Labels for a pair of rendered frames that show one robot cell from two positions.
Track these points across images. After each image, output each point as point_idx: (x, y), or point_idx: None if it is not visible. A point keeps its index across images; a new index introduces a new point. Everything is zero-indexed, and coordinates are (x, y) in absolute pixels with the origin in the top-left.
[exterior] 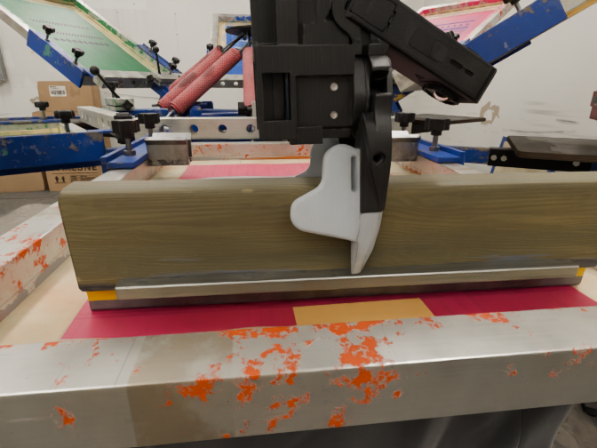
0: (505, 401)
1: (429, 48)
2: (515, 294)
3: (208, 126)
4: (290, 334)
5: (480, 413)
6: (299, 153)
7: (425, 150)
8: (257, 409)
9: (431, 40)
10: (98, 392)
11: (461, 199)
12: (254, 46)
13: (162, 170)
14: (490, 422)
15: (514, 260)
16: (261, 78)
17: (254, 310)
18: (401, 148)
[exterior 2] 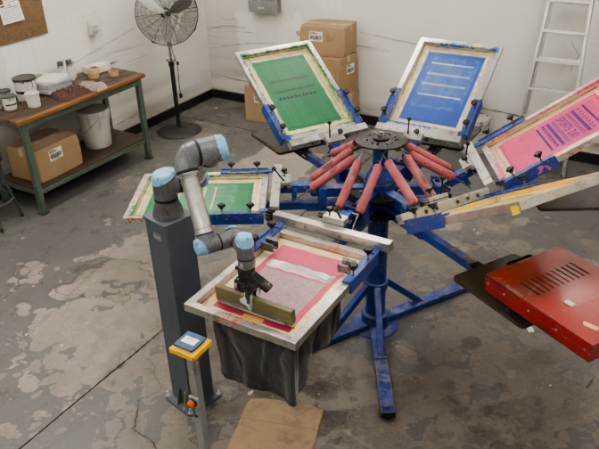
0: (249, 332)
1: (257, 284)
2: (280, 325)
3: (299, 224)
4: (231, 315)
5: (277, 346)
6: (329, 249)
7: (349, 273)
8: (224, 322)
9: (257, 283)
10: (210, 314)
11: (266, 306)
12: (233, 280)
13: None
14: (280, 350)
15: (276, 319)
16: (234, 283)
17: (239, 311)
18: (344, 269)
